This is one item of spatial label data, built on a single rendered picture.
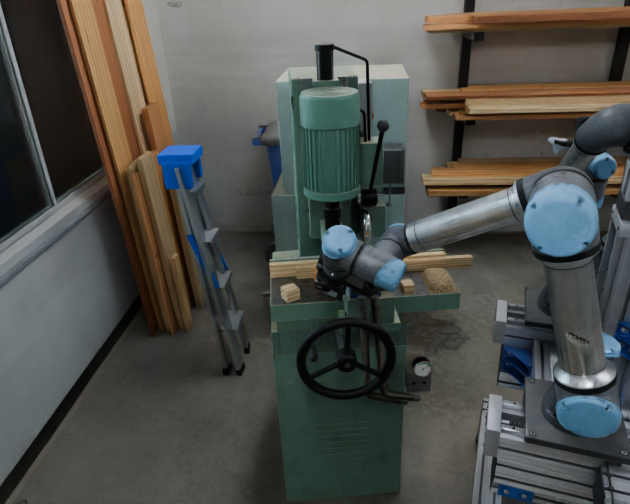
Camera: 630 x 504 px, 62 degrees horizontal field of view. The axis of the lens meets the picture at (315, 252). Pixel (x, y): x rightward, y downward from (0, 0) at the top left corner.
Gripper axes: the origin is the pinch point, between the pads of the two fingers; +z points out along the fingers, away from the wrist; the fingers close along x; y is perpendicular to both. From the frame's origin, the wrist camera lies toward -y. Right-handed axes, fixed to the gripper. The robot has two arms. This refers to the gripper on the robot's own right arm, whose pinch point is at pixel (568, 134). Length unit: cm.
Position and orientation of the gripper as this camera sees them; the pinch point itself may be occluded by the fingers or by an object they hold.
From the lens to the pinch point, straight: 225.0
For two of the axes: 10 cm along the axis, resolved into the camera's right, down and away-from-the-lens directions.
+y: 1.7, 8.8, 4.3
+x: 9.8, -1.1, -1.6
